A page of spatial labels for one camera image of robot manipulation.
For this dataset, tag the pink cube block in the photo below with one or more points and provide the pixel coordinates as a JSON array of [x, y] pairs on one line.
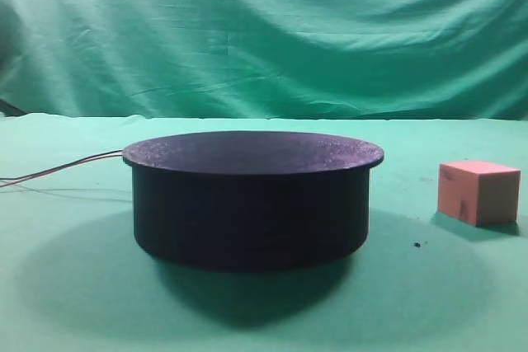
[[479, 193]]

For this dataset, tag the green table cloth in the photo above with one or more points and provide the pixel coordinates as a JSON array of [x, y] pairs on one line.
[[73, 279]]

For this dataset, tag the black round turntable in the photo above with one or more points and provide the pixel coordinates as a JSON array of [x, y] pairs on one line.
[[251, 201]]

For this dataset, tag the green backdrop cloth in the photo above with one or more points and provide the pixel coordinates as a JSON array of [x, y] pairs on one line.
[[297, 59]]

